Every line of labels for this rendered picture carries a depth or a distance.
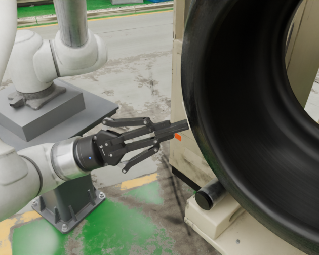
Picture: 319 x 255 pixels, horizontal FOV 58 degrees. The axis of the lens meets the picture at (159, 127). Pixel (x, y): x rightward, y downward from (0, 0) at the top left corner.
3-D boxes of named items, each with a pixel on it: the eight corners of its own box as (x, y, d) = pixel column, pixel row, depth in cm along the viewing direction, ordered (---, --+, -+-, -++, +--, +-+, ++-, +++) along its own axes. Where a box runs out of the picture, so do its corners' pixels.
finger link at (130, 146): (107, 152, 60) (109, 158, 60) (157, 139, 58) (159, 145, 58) (112, 145, 64) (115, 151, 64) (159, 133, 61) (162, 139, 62)
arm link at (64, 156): (80, 169, 70) (102, 163, 69) (63, 187, 61) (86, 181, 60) (65, 136, 68) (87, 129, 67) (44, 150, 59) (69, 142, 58)
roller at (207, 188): (285, 121, 77) (298, 134, 76) (275, 130, 80) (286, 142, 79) (199, 189, 58) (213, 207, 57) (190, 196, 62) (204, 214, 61)
